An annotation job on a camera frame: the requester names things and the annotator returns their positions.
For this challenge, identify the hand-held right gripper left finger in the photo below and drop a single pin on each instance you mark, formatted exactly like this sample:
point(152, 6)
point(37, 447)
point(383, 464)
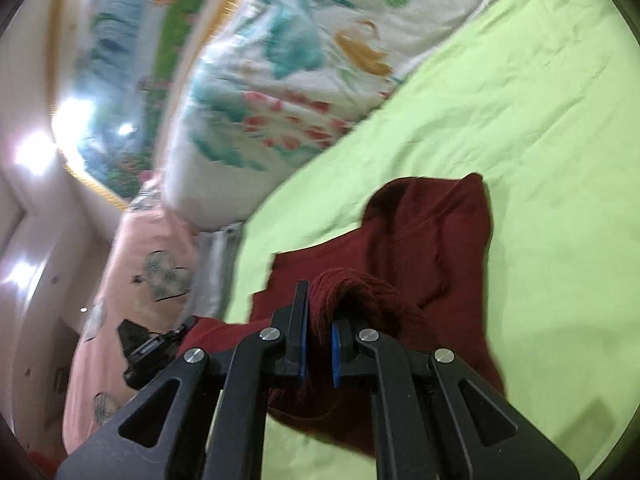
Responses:
point(303, 357)

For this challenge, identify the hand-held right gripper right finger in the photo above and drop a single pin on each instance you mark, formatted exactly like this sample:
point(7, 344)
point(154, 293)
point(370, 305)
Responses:
point(337, 355)

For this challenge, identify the maroon hooded sweater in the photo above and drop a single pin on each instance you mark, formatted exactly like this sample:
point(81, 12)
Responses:
point(425, 240)

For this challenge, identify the grey towel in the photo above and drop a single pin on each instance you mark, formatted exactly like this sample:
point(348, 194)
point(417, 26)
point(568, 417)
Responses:
point(215, 270)

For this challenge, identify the pink heart print blanket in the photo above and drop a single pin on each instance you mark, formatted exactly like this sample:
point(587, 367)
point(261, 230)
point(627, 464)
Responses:
point(130, 240)

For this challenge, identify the white floral quilt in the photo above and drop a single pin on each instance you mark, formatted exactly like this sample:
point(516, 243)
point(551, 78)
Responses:
point(300, 85)

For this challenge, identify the light green bed sheet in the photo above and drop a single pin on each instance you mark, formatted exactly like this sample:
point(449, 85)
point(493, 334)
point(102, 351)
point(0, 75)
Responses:
point(550, 160)

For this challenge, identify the landscape wall poster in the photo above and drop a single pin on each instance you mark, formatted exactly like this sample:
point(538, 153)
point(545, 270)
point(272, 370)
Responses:
point(125, 35)

